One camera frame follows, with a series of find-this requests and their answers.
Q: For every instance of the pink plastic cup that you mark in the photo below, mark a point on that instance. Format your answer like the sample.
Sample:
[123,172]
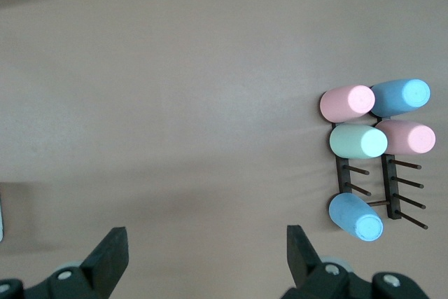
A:
[346,103]
[409,137]

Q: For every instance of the green plastic cup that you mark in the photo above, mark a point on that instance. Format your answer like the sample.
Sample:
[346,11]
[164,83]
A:
[357,141]

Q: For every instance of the dark wooden cup rack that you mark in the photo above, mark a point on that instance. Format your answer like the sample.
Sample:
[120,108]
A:
[388,180]

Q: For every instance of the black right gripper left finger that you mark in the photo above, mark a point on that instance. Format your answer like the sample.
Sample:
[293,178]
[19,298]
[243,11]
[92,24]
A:
[108,260]

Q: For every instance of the blue plastic cup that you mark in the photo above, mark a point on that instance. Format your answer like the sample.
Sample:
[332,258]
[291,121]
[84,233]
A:
[353,216]
[400,97]

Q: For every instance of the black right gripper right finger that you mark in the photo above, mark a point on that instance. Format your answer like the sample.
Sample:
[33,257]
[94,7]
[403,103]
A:
[302,260]

